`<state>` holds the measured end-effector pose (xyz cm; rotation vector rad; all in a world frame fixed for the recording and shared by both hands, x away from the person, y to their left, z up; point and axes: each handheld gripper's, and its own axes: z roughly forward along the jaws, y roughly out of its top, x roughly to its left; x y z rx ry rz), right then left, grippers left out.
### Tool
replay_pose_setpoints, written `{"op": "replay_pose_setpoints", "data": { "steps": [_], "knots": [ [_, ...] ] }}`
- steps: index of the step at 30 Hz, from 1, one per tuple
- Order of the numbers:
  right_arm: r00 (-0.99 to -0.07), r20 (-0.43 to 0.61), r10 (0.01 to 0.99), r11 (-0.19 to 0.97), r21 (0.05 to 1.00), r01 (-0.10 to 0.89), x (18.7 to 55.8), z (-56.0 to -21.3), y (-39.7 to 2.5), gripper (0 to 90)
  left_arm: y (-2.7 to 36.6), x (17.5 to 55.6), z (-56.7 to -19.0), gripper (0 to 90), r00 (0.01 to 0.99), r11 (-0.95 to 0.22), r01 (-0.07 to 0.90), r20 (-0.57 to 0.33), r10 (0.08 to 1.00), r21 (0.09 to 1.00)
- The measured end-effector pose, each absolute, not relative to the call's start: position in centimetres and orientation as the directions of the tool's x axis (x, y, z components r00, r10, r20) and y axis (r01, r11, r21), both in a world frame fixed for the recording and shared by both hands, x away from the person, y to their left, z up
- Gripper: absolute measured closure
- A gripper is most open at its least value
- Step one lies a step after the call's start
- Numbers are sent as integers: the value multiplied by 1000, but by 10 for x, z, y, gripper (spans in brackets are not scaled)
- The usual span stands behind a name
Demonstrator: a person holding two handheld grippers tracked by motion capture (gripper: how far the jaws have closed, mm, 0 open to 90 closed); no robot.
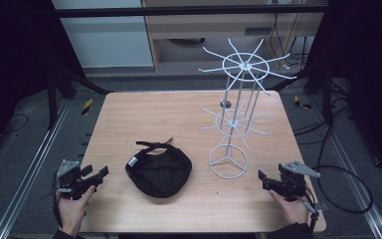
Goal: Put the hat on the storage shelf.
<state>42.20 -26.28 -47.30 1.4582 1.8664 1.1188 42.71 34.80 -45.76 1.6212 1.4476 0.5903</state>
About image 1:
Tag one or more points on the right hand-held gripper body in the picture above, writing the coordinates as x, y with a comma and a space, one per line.
291, 184

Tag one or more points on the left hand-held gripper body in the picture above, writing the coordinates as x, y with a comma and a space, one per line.
69, 181

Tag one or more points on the black cap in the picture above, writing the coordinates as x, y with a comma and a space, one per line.
159, 172

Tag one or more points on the person's right hand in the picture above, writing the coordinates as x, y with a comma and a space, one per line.
293, 210

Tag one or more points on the person's left hand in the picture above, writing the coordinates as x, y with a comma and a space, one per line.
71, 212

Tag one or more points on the yellow black striped tape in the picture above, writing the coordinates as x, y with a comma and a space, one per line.
300, 102
87, 107

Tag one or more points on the black metal stand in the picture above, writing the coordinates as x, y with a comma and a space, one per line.
51, 99
327, 99

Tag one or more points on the black round table grommet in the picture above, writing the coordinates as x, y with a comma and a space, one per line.
225, 104

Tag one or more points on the dark curtain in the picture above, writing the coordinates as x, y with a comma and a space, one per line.
371, 66
13, 66

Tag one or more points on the white cabinet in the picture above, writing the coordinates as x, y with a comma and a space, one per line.
106, 43

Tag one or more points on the black horizontal bar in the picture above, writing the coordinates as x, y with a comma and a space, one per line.
179, 11

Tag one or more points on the aluminium floor rail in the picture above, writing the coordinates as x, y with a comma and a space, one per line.
346, 159
30, 172

